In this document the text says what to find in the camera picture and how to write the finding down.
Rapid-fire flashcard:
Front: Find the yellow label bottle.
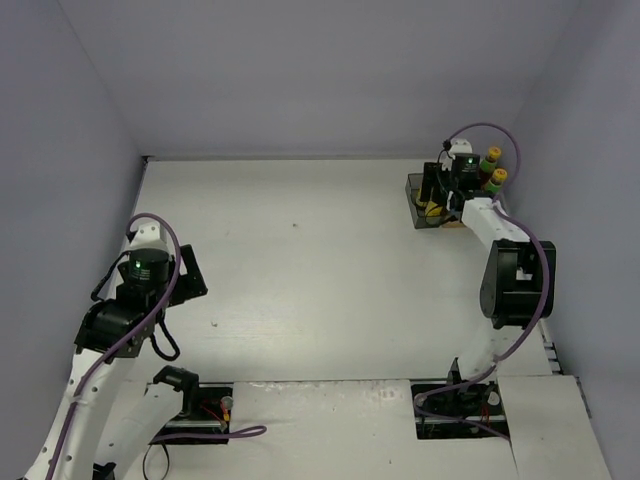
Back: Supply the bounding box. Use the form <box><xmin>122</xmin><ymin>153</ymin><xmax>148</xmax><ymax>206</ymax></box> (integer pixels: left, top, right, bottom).
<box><xmin>414</xmin><ymin>196</ymin><xmax>427</xmax><ymax>209</ymax></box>
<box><xmin>425</xmin><ymin>201</ymin><xmax>447</xmax><ymax>222</ymax></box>

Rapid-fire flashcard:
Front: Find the red sauce bottle yellow cap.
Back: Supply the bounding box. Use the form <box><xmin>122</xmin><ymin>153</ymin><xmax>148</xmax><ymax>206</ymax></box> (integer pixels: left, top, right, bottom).
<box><xmin>479</xmin><ymin>146</ymin><xmax>502</xmax><ymax>176</ymax></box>

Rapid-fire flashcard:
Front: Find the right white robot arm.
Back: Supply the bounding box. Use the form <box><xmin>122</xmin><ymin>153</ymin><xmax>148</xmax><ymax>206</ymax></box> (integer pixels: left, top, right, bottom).
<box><xmin>405</xmin><ymin>153</ymin><xmax>556</xmax><ymax>412</ymax></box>

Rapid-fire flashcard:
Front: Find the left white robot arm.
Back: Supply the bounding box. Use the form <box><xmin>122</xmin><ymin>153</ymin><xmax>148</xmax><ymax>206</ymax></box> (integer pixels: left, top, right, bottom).
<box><xmin>25</xmin><ymin>244</ymin><xmax>207</xmax><ymax>479</ymax></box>

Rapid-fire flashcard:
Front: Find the amber plastic bin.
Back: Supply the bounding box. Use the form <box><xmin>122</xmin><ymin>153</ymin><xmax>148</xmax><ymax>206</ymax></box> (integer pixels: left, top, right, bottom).
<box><xmin>441</xmin><ymin>217</ymin><xmax>465</xmax><ymax>228</ymax></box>

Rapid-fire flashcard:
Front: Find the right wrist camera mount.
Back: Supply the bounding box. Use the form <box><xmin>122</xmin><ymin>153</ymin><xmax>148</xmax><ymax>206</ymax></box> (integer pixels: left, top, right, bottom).
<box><xmin>442</xmin><ymin>137</ymin><xmax>473</xmax><ymax>157</ymax></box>

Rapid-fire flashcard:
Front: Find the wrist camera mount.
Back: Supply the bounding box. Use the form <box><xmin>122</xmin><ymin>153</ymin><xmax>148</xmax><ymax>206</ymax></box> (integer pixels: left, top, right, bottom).
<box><xmin>442</xmin><ymin>137</ymin><xmax>473</xmax><ymax>157</ymax></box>
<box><xmin>129</xmin><ymin>221</ymin><xmax>169</xmax><ymax>252</ymax></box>

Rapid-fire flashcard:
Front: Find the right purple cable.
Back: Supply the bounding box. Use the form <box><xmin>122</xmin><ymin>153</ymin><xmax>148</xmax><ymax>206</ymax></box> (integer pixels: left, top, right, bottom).
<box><xmin>412</xmin><ymin>122</ymin><xmax>550</xmax><ymax>426</ymax></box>

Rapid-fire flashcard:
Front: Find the purple cable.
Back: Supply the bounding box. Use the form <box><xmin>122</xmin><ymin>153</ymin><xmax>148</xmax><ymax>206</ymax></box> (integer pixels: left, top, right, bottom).
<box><xmin>412</xmin><ymin>122</ymin><xmax>550</xmax><ymax>426</ymax></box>
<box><xmin>47</xmin><ymin>213</ymin><xmax>268</xmax><ymax>476</ymax></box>

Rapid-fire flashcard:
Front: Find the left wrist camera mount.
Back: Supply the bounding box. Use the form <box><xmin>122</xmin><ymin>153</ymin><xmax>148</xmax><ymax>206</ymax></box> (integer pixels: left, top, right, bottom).
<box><xmin>129</xmin><ymin>221</ymin><xmax>169</xmax><ymax>252</ymax></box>

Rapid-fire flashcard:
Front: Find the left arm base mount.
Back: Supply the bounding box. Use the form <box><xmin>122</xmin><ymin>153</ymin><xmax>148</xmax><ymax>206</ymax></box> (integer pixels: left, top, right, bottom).
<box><xmin>145</xmin><ymin>366</ymin><xmax>233</xmax><ymax>445</ymax></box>

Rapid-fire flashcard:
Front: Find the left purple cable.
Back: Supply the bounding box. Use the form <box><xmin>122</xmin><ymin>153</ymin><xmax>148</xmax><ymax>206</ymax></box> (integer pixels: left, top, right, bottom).
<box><xmin>47</xmin><ymin>213</ymin><xmax>268</xmax><ymax>476</ymax></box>

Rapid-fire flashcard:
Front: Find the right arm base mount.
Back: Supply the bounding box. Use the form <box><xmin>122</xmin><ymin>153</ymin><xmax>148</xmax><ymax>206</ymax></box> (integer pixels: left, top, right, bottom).
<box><xmin>410</xmin><ymin>361</ymin><xmax>510</xmax><ymax>440</ymax></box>

